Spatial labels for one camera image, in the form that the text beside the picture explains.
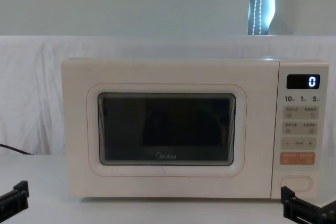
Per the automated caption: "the oven control panel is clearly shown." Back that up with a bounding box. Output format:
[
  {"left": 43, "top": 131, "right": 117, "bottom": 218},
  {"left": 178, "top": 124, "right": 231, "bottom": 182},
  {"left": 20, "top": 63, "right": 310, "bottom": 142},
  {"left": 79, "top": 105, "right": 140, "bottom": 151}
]
[{"left": 271, "top": 61, "right": 330, "bottom": 200}]

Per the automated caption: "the white table cloth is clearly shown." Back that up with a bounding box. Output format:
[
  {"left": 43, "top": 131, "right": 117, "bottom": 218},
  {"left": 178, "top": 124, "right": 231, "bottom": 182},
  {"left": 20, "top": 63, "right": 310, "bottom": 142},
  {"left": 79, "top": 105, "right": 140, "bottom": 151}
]
[{"left": 0, "top": 153, "right": 336, "bottom": 224}]

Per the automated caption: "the thin black cable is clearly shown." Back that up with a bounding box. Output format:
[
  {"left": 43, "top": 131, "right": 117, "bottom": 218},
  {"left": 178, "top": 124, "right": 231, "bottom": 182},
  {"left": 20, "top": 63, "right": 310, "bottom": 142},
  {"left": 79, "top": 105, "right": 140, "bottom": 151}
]
[{"left": 0, "top": 144, "right": 34, "bottom": 155}]

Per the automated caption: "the white wrinkled backdrop cloth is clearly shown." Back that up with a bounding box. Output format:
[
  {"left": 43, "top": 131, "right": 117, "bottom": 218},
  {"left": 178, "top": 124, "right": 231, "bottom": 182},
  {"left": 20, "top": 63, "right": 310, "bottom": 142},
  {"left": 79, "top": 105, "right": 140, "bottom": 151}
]
[{"left": 0, "top": 34, "right": 336, "bottom": 156}]

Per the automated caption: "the cream microwave oven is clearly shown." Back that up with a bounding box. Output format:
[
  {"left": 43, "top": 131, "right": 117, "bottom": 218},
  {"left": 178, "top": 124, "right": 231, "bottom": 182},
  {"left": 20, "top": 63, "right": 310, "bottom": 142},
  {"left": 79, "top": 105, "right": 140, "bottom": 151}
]
[{"left": 60, "top": 57, "right": 330, "bottom": 201}]

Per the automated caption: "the white curtain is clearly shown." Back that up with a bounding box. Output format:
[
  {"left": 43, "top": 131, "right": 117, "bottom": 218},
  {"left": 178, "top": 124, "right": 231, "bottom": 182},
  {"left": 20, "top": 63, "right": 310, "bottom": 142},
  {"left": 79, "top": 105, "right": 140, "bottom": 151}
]
[{"left": 0, "top": 0, "right": 336, "bottom": 37}]

